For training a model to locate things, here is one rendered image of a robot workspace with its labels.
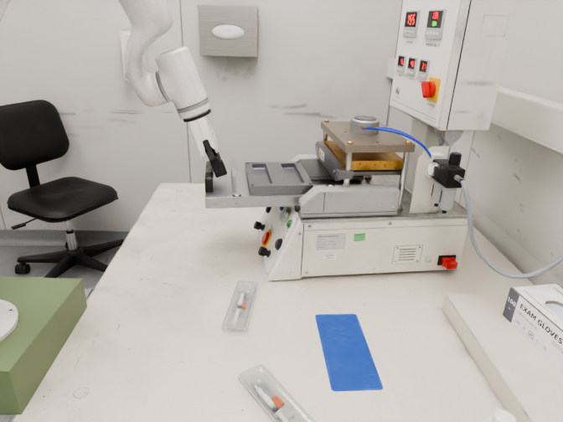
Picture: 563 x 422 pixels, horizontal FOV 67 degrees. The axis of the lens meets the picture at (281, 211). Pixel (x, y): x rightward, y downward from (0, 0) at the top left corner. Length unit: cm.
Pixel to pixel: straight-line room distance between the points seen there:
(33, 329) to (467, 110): 103
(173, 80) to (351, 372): 76
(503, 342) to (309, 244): 48
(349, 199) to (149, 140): 182
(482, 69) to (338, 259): 57
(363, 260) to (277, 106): 158
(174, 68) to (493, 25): 72
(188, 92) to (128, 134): 167
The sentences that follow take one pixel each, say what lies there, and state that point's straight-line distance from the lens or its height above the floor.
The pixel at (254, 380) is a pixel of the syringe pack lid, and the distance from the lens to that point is 85.
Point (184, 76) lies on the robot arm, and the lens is 109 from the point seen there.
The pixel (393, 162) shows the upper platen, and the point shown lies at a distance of 115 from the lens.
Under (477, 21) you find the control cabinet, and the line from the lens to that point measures 111.
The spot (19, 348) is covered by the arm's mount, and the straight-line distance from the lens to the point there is 91.
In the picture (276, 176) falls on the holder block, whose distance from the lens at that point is 117.
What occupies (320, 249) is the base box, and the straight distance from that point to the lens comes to 112.
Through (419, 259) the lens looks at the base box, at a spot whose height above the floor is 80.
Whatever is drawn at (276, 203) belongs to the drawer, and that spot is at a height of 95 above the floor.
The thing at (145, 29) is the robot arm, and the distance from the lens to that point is 104.
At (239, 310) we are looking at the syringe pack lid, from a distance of 101.
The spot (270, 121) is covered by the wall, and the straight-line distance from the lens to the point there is 261.
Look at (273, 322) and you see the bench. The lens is 101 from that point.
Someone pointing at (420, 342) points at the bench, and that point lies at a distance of 102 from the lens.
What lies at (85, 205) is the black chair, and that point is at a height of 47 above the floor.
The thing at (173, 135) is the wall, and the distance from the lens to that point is 268.
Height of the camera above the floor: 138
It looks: 24 degrees down
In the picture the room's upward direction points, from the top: 2 degrees clockwise
